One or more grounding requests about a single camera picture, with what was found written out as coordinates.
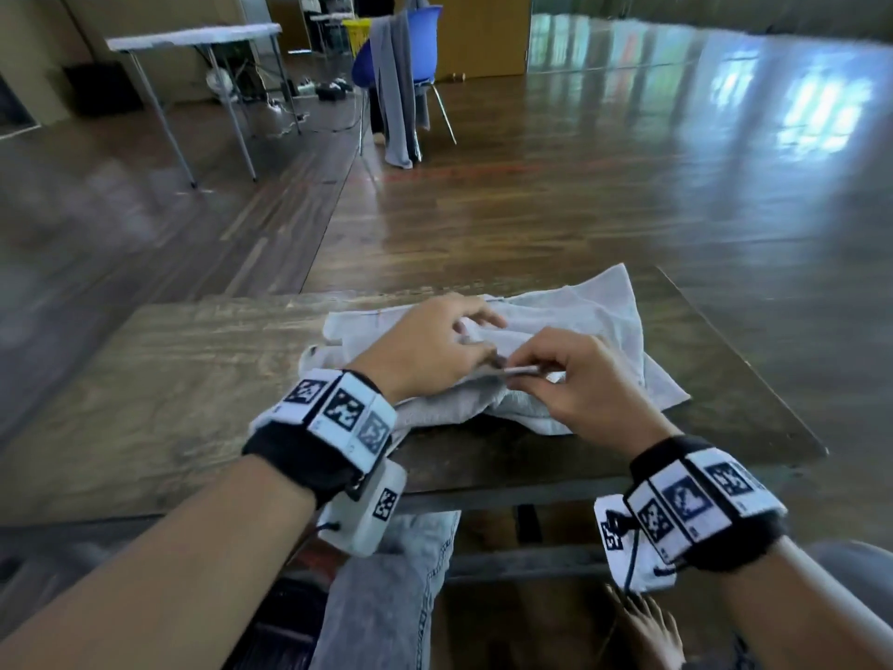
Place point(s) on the person's left hand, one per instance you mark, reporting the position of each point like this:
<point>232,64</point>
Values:
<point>415,345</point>

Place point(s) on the person's right hand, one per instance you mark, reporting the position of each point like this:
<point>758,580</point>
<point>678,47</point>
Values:
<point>600,394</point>

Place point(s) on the person's right thumb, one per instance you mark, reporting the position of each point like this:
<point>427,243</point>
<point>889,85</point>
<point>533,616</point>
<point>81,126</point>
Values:
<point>530,389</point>

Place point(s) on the person's left thumb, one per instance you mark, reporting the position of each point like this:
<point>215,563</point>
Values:
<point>474,355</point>

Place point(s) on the white towel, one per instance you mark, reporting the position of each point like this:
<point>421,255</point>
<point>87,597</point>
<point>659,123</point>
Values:
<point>593,317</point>

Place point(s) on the person's left forearm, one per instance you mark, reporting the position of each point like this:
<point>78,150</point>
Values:
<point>160,572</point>

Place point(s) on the person's right forearm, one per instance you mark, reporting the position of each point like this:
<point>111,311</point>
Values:
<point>809,614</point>

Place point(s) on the black left wristband with markers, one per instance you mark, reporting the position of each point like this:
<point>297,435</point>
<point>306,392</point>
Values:
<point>328,418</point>

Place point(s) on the black wristband with markers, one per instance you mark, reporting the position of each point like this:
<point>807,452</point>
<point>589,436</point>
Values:
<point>328,418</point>
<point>704,505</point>

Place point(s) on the black right wristband with markers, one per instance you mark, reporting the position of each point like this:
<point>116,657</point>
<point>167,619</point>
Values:
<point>704,505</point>

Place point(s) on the person's left leg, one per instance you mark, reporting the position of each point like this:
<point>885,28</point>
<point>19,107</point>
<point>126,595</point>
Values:
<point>384,600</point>

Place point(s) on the person's leg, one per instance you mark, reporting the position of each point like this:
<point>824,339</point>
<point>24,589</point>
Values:
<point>851,568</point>
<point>384,600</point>

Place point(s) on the person's bare foot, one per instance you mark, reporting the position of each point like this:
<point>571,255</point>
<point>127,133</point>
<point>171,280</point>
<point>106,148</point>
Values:
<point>652,631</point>

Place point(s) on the grey cloth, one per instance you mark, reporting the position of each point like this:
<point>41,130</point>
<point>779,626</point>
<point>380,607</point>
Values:
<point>395,90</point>

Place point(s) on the blue chair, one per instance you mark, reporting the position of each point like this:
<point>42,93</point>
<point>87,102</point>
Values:
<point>424,41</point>

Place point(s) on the yellow bin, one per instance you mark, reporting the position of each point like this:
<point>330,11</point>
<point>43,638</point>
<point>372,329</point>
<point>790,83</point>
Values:
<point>357,36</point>

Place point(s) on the person's right leg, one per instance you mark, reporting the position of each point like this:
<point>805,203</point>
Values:
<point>851,568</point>

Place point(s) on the white fan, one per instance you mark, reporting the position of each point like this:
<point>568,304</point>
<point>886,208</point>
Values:
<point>220,83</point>

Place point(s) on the white folding table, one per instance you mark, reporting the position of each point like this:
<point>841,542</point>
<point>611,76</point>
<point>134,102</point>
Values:
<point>195,36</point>

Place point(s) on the black box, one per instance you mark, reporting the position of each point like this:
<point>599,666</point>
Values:
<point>101,90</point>

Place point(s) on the dark table frame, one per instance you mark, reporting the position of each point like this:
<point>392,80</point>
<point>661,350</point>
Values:
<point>502,561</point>

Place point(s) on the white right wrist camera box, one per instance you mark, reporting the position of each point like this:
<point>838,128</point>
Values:
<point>617,551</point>

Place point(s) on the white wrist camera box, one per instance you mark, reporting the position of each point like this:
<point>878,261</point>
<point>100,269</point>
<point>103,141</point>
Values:
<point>617,551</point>
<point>363,516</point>

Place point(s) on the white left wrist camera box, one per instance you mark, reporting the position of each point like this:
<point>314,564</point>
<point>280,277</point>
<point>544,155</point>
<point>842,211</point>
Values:
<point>363,516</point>

